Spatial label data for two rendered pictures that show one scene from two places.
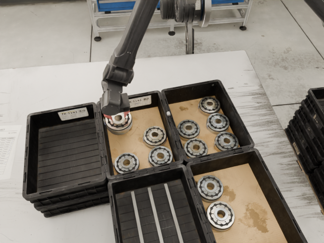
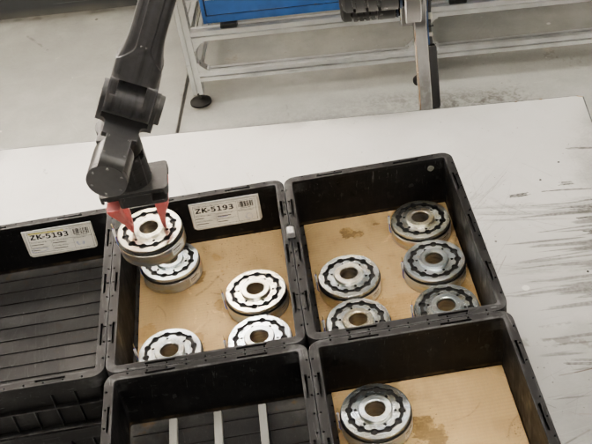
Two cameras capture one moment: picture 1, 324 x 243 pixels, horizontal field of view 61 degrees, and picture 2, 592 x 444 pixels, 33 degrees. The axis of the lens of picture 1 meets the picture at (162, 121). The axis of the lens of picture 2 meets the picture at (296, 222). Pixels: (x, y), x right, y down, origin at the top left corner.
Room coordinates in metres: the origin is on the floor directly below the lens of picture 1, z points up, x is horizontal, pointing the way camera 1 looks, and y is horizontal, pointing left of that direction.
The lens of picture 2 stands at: (-0.47, -0.35, 1.99)
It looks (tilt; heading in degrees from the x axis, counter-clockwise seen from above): 40 degrees down; 15
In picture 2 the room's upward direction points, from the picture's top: 10 degrees counter-clockwise
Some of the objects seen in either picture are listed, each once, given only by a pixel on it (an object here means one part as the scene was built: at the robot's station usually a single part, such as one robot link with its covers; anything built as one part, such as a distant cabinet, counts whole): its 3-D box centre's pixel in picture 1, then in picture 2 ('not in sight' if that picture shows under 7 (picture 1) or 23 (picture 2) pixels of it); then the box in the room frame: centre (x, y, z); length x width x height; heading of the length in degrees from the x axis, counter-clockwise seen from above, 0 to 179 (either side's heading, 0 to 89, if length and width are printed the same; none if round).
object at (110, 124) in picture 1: (118, 118); (150, 230); (0.64, 0.17, 1.02); 0.10 x 0.10 x 0.01
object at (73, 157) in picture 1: (67, 152); (30, 324); (0.59, 0.40, 0.87); 0.40 x 0.30 x 0.11; 14
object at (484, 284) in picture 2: (202, 124); (388, 265); (0.73, -0.18, 0.87); 0.40 x 0.30 x 0.11; 14
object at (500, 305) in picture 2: (204, 117); (386, 242); (0.73, -0.18, 0.92); 0.40 x 0.30 x 0.02; 14
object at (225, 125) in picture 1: (218, 121); (433, 261); (0.75, -0.26, 0.86); 0.10 x 0.10 x 0.01
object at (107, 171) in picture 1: (136, 130); (203, 272); (0.66, 0.11, 0.92); 0.40 x 0.30 x 0.02; 14
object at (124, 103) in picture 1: (113, 98); (129, 169); (0.64, 0.17, 1.15); 0.10 x 0.07 x 0.07; 104
